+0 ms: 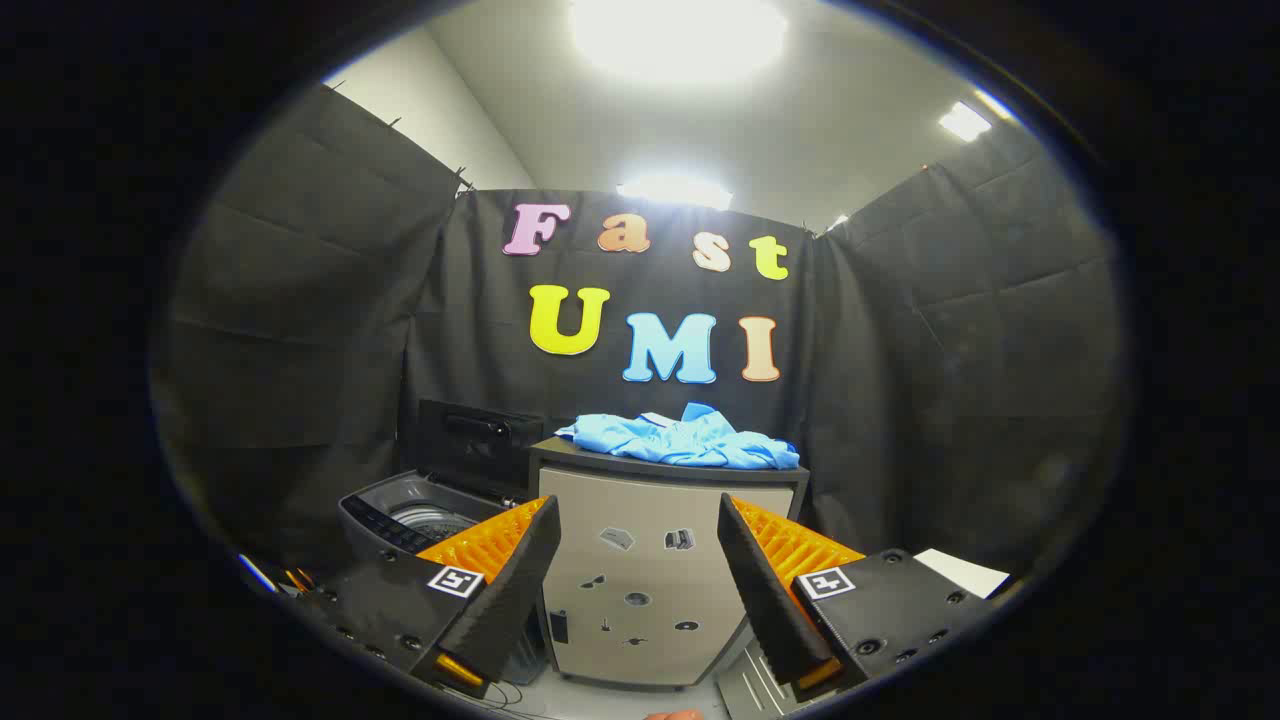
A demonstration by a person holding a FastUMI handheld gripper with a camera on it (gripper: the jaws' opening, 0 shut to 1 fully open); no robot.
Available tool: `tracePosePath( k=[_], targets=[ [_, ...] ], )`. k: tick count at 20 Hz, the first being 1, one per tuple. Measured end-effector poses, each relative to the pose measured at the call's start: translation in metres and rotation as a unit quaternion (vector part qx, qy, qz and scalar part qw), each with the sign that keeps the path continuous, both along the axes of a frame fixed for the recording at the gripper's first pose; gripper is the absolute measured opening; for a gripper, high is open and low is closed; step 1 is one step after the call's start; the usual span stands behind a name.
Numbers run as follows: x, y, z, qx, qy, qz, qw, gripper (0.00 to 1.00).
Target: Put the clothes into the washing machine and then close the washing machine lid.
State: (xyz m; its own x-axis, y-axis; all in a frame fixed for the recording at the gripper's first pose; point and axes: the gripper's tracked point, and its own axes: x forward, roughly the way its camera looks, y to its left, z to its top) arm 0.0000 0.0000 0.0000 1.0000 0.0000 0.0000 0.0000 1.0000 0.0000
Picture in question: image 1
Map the light blue polo shirt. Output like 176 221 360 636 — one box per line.
555 402 801 471

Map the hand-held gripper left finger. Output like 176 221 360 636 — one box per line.
300 495 563 701

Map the ceiling light panel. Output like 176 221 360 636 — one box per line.
938 100 993 143
570 0 791 86
615 175 734 211

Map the dark washing machine lid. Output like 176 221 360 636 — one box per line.
415 398 546 501

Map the black backdrop cloth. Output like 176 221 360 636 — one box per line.
150 85 1126 591

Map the thin black cable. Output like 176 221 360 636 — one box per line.
440 680 541 713

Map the beige cabinet with dark top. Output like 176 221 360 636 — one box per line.
528 436 811 691

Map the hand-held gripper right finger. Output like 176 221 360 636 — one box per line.
716 493 1001 701

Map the grey ribbed panel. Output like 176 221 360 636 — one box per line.
716 640 801 720

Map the white paper sheet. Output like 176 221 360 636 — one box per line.
912 548 1011 599

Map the grey washing machine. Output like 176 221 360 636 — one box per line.
338 470 549 691

